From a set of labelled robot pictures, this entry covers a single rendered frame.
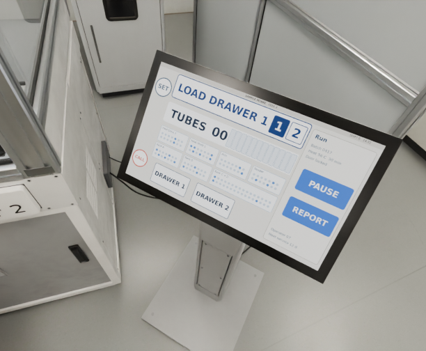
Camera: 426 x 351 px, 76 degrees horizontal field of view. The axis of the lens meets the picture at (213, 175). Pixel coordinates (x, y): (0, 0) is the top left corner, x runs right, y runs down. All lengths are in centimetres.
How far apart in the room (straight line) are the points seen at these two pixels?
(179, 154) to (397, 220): 182
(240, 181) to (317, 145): 17
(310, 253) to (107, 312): 118
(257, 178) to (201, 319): 104
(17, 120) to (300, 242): 61
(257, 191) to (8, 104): 51
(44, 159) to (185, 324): 104
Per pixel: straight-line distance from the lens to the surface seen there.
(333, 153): 56
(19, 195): 82
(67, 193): 84
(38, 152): 73
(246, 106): 57
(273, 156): 56
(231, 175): 57
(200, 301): 150
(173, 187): 62
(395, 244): 210
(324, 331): 167
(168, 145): 62
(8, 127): 68
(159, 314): 150
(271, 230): 58
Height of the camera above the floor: 150
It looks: 51 degrees down
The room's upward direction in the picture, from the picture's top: 8 degrees clockwise
